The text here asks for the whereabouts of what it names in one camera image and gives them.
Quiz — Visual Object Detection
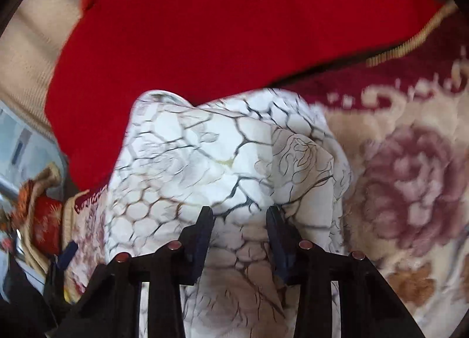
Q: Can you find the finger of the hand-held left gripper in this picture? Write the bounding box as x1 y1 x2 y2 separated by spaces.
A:
44 241 79 310

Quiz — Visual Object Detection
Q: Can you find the red blanket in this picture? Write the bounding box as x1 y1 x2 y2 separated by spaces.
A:
44 0 446 192

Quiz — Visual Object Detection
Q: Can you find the floral plush blanket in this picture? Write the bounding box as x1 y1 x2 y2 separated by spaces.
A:
64 0 469 338

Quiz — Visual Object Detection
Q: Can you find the beige towel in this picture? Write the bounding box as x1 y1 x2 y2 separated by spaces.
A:
22 162 74 277

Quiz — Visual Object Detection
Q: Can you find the red box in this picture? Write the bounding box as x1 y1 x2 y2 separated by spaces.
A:
31 197 66 256

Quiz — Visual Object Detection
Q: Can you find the beige knit curtain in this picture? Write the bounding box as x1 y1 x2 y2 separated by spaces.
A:
0 0 99 131

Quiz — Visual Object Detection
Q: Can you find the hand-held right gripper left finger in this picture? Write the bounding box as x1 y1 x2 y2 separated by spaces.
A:
47 206 215 338

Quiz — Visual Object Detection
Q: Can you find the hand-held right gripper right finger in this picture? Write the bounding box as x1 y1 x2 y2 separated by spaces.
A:
266 206 426 338

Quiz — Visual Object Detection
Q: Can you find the white garment with line print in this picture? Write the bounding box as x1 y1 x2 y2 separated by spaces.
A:
104 88 354 338

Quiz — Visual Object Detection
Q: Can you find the orange patterned cloth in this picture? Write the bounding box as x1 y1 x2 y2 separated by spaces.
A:
9 180 42 231

